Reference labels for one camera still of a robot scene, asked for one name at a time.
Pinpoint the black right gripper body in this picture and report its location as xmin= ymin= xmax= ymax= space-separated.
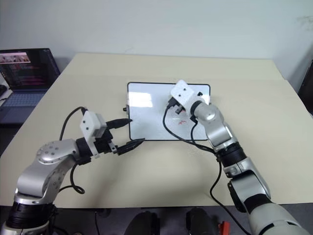
xmin=167 ymin=97 xmax=183 ymax=114

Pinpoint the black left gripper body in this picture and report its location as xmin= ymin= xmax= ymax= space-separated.
xmin=94 ymin=127 xmax=118 ymax=155

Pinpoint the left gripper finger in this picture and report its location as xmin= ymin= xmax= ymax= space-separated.
xmin=105 ymin=118 xmax=133 ymax=129
xmin=116 ymin=138 xmax=146 ymax=157

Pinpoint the black-framed whiteboard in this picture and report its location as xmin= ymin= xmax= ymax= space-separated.
xmin=126 ymin=82 xmax=211 ymax=142

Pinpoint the open blue laptop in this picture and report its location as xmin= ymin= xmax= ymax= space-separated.
xmin=0 ymin=48 xmax=61 ymax=126

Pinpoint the dark rounded shape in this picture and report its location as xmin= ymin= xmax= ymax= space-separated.
xmin=185 ymin=207 xmax=219 ymax=235

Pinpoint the black chair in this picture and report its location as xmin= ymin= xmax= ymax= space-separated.
xmin=297 ymin=52 xmax=313 ymax=111

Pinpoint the small red object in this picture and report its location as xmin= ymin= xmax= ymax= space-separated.
xmin=218 ymin=221 xmax=231 ymax=235

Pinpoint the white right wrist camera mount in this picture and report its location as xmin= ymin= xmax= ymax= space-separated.
xmin=170 ymin=79 xmax=207 ymax=113

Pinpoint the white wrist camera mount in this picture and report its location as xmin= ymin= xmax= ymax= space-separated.
xmin=80 ymin=111 xmax=108 ymax=158
xmin=170 ymin=79 xmax=207 ymax=113

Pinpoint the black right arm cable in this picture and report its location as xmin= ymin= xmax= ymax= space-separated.
xmin=162 ymin=104 xmax=254 ymax=235

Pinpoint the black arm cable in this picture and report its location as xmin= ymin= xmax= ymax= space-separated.
xmin=162 ymin=104 xmax=254 ymax=235
xmin=58 ymin=106 xmax=88 ymax=194

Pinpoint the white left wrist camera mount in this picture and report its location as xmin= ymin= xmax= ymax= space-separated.
xmin=80 ymin=111 xmax=108 ymax=158

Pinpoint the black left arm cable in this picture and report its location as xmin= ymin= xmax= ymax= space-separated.
xmin=58 ymin=106 xmax=88 ymax=194

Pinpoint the thin black cable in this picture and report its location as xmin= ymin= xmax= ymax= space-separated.
xmin=94 ymin=211 xmax=101 ymax=235

